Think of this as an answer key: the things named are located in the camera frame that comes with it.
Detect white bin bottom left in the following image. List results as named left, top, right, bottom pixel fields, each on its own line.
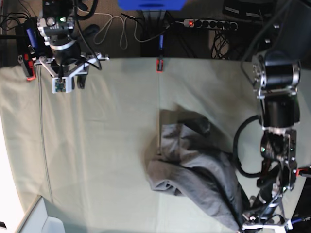
left=0, top=195, right=66, bottom=233

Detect red clamp right edge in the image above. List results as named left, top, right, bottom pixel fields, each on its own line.
left=296, top=166, right=311, bottom=178

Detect red clamp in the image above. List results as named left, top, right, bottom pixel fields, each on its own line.
left=156, top=35, right=164, bottom=73
left=15, top=18, right=37, bottom=81

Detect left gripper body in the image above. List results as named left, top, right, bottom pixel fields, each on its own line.
left=247, top=179, right=284, bottom=221

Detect red clamp top left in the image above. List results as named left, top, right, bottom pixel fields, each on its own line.
left=15, top=18, right=37, bottom=81

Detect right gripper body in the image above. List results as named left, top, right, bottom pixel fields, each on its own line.
left=52, top=50, right=89, bottom=73

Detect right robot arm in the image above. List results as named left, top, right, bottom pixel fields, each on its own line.
left=35, top=0, right=103, bottom=94

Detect grey t-shirt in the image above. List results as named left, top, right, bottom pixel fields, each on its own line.
left=147, top=110, right=249, bottom=231

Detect red clamp top centre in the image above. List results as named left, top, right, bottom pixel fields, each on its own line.
left=156, top=35, right=164, bottom=73

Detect blue clamp bottom right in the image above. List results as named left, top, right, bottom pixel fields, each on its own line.
left=291, top=216, right=311, bottom=225

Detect pale green table cloth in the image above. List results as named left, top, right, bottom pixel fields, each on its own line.
left=0, top=58, right=257, bottom=233

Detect black power strip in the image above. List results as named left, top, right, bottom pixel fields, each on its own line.
left=183, top=19, right=238, bottom=31

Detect blue box top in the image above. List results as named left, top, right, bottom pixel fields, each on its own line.
left=118, top=0, right=186, bottom=10

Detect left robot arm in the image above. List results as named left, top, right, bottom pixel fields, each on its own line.
left=233, top=0, right=311, bottom=228

